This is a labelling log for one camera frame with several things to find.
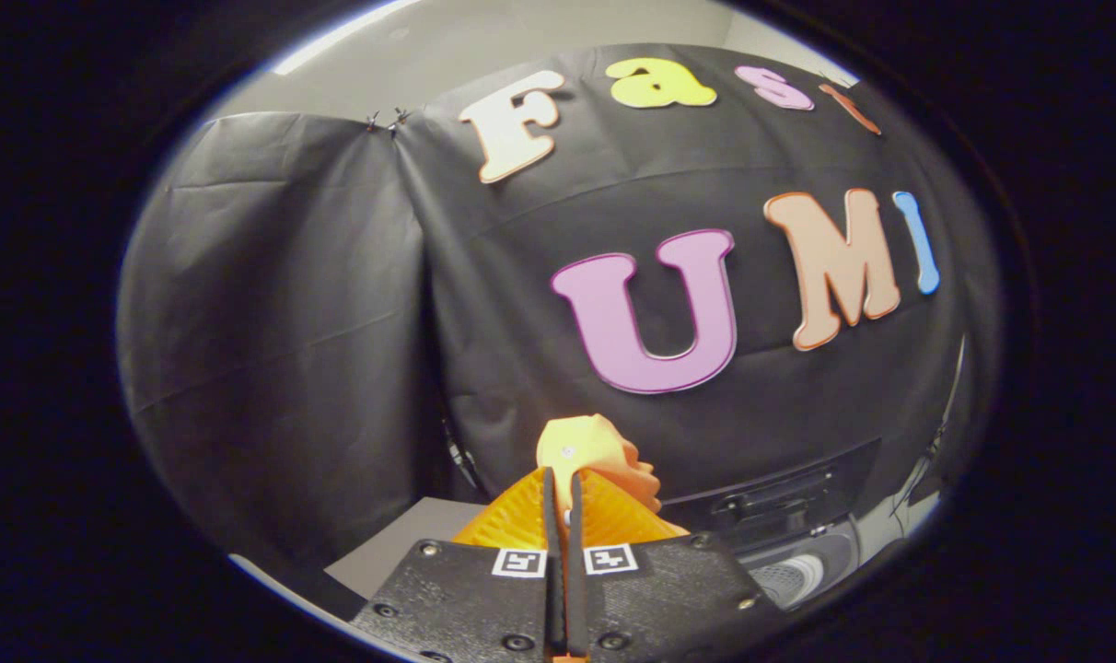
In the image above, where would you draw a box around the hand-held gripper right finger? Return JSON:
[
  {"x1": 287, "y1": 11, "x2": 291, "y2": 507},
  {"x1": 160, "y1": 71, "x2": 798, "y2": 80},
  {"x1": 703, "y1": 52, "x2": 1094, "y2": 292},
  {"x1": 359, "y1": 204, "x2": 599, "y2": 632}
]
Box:
[{"x1": 567, "y1": 468, "x2": 785, "y2": 663}]

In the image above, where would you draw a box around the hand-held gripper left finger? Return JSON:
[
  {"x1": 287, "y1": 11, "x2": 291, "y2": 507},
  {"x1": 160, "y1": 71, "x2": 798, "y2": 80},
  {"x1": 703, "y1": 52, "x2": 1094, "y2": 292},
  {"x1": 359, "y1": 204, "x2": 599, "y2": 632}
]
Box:
[{"x1": 351, "y1": 465, "x2": 566, "y2": 663}]

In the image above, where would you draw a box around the orange cloth garment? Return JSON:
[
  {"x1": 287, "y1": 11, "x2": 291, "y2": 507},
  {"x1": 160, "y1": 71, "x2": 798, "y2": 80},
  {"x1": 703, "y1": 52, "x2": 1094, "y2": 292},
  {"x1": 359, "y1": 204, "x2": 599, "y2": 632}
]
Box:
[{"x1": 536, "y1": 414, "x2": 662, "y2": 513}]

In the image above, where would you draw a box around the white cabinet with dark top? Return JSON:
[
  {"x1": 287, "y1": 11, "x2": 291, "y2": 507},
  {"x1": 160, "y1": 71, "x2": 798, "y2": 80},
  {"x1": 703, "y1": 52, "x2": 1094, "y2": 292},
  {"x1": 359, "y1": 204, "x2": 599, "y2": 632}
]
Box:
[{"x1": 227, "y1": 497, "x2": 490, "y2": 622}]

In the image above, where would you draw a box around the black backdrop cloth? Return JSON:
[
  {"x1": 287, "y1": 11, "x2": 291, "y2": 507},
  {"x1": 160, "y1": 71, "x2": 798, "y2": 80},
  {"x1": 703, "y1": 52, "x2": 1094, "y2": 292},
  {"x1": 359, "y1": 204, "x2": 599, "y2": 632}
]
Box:
[{"x1": 116, "y1": 44, "x2": 1001, "y2": 572}]

